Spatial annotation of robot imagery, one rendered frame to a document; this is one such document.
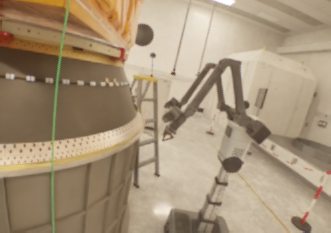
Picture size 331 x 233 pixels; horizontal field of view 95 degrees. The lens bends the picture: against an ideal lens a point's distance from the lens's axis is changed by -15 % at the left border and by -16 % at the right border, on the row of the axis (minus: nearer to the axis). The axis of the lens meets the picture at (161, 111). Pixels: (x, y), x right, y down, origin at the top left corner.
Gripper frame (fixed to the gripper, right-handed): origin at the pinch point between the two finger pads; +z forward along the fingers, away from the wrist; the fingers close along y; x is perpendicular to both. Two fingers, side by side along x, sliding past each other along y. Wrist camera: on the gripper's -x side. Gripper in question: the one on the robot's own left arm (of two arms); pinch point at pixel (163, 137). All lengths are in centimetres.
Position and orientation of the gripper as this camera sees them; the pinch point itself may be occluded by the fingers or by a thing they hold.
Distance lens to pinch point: 121.2
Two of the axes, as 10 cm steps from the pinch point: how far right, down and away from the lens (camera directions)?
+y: -0.4, 2.0, -9.8
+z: -6.8, 7.1, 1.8
